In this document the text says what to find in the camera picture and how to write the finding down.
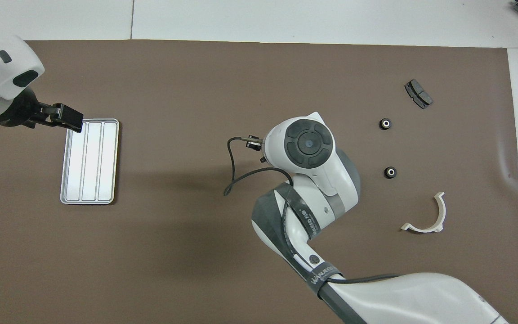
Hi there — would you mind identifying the white curved plastic bracket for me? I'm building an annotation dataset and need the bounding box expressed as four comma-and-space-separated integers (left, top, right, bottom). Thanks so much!
401, 191, 447, 234

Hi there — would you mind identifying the short grey brake pad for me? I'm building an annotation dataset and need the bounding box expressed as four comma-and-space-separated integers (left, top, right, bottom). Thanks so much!
404, 79, 433, 109

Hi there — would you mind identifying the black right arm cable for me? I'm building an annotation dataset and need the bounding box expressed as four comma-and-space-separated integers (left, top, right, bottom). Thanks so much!
223, 137, 400, 285

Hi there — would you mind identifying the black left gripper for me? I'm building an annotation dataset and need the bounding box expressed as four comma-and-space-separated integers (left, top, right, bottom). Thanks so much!
0, 87, 85, 133

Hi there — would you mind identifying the silver metal tray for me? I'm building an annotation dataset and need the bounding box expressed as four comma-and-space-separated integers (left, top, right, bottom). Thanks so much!
60, 118, 120, 205

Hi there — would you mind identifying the brown table mat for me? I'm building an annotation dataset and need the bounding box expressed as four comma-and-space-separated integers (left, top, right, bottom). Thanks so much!
0, 40, 518, 324

